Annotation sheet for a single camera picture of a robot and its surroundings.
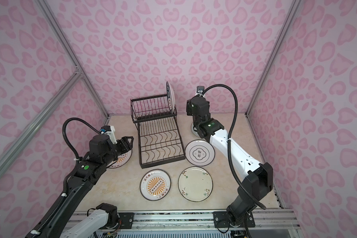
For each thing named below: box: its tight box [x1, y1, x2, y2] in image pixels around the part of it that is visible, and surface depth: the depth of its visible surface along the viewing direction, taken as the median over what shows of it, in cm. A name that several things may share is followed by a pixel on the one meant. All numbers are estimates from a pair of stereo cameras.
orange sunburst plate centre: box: [139, 169, 172, 202], surface depth 86 cm
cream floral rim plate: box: [178, 166, 214, 203], surface depth 86 cm
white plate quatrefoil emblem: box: [184, 139, 216, 167], surface depth 100 cm
